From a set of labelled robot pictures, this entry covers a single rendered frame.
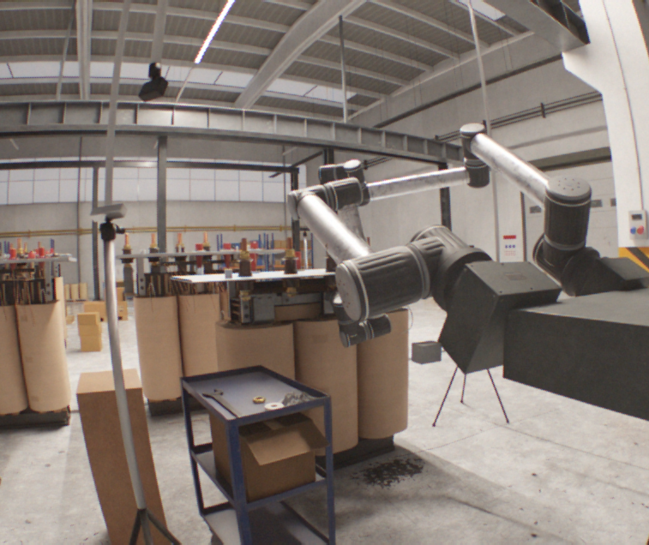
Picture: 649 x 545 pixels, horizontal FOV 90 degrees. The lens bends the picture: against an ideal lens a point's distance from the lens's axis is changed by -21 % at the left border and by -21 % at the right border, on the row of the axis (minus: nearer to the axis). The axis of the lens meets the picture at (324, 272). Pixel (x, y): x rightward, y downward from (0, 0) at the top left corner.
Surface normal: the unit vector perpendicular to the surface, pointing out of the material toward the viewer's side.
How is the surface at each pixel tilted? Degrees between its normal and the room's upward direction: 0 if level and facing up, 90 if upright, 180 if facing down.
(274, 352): 90
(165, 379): 90
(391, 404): 90
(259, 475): 90
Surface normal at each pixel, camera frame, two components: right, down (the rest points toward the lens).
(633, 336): -0.93, 0.04
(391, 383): 0.49, 0.01
